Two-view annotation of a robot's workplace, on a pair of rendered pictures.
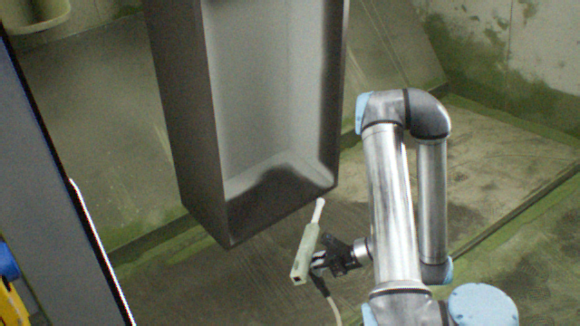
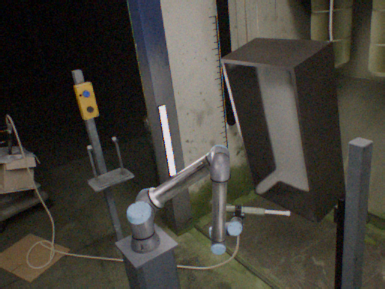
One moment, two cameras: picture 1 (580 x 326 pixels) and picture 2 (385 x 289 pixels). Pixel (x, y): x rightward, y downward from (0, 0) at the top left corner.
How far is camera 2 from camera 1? 261 cm
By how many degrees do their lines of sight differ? 76
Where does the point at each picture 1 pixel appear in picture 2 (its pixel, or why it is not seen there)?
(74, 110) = not seen: hidden behind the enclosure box
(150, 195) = not seen: hidden behind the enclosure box
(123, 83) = (359, 114)
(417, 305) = (144, 196)
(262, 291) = (280, 237)
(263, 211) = (285, 199)
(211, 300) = (272, 220)
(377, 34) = not seen: outside the picture
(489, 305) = (137, 210)
